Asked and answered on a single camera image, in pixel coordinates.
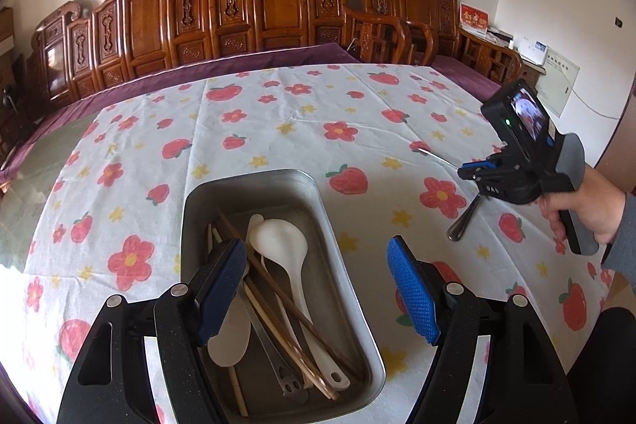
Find white rice paddle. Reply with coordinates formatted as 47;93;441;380
207;228;251;368

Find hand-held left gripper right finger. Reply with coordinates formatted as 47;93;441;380
386;235;580;424

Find carved wooden sofa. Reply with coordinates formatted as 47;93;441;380
25;0;359;109

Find white box device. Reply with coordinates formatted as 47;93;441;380
519;37;548;67

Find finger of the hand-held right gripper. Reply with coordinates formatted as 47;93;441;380
461;158;504;172
457;168;502;183

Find purple armchair cushion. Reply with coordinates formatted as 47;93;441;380
431;55;504;103

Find large metal serving spoon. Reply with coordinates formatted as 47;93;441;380
237;274;308;404

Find light bamboo chopstick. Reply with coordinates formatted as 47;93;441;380
242;279;341;401
206;222;250;418

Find white plastic fork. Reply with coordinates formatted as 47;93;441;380
245;213;320;388

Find carved wooden armchair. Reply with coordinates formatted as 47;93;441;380
343;0;462;66

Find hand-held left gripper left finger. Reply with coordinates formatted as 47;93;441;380
57;239;248;424

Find white cable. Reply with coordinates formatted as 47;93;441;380
570;87;623;121

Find metal fork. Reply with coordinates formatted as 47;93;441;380
446;194;482;242

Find person's dark clothing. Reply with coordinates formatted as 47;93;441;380
565;304;636;424

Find red desk calendar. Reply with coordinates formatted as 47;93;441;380
459;2;491;33

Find person's right forearm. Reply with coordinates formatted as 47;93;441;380
600;192;636;272

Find white plastic ladle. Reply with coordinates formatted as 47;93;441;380
248;217;351;390

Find metal rectangular tray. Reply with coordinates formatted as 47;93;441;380
181;169;387;423

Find pale wall panel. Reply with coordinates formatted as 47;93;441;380
533;51;582;118

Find strawberry flower print tablecloth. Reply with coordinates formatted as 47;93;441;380
22;62;618;424

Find person's right hand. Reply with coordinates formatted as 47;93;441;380
539;166;627;247

